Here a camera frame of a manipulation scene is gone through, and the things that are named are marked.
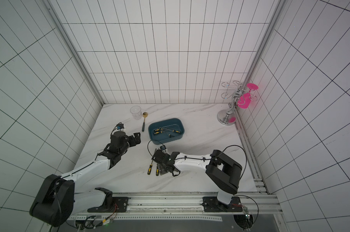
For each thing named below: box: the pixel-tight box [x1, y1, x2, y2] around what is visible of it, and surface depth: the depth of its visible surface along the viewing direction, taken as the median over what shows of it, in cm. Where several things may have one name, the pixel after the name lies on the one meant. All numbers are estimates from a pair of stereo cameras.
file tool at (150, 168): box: [147, 159, 154, 175], surface depth 86 cm
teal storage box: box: [147, 117, 185, 145], surface depth 103 cm
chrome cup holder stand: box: [217, 80, 258, 126], surface depth 102 cm
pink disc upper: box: [246, 83, 259, 91], surface depth 95 cm
